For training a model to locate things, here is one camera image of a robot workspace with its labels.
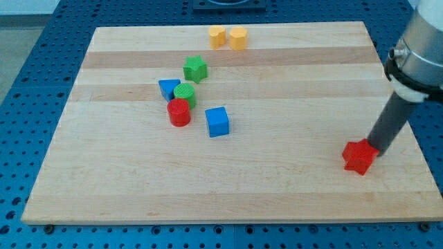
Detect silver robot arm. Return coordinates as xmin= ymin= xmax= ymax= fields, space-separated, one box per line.
xmin=385 ymin=0 xmax=442 ymax=103

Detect blue cube block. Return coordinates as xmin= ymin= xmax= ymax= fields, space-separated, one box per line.
xmin=205 ymin=107 xmax=230 ymax=138

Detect red cylinder block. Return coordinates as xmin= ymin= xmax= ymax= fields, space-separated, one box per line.
xmin=167 ymin=98 xmax=191 ymax=127

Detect green cylinder block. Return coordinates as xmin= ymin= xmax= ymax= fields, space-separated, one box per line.
xmin=173 ymin=83 xmax=197 ymax=109

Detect green star block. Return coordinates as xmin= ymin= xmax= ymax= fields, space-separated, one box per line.
xmin=183 ymin=55 xmax=208 ymax=84

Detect blue triangle block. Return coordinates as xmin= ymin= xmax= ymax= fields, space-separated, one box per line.
xmin=159 ymin=79 xmax=181 ymax=102

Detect light wooden board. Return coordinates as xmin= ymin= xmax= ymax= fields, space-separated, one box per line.
xmin=21 ymin=21 xmax=442 ymax=225

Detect yellow hexagon block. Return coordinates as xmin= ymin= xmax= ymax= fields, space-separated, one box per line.
xmin=229 ymin=26 xmax=248 ymax=50

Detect red star block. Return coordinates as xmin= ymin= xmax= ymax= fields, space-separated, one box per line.
xmin=342 ymin=139 xmax=379 ymax=176

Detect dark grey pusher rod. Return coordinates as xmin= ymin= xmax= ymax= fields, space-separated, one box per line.
xmin=367 ymin=92 xmax=418 ymax=157

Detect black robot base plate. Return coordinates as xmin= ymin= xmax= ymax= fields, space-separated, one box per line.
xmin=191 ymin=0 xmax=266 ymax=11

